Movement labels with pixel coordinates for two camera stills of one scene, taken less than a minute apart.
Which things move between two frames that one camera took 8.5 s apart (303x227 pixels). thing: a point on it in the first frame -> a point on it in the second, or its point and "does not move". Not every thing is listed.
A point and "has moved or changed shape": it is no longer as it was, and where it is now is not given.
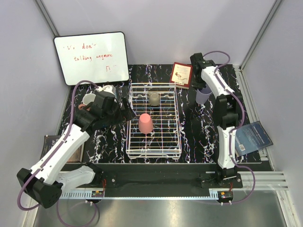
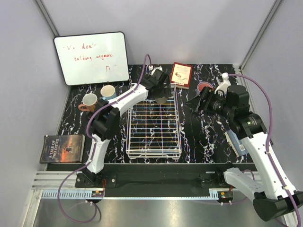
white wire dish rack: (153, 132) does not move
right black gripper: (197, 86) -> (197, 103)
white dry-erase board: (99, 58) does not move
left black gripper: (128, 113) -> (165, 92)
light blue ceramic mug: (111, 89) does not move
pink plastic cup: (145, 123) has moved or changed shape
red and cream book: (181, 75) does not move
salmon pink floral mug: (87, 99) does not move
